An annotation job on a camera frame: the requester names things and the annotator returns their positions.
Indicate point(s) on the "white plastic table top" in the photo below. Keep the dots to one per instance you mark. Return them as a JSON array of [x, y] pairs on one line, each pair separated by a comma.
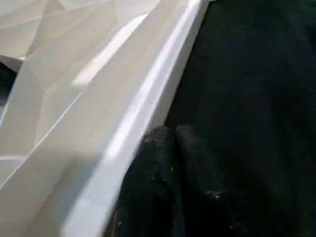
[[89, 89]]

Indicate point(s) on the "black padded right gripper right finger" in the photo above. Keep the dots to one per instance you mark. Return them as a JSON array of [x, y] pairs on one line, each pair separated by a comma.
[[202, 192]]

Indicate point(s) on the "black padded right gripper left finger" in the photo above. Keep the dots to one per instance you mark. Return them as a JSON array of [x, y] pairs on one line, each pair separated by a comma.
[[148, 192]]

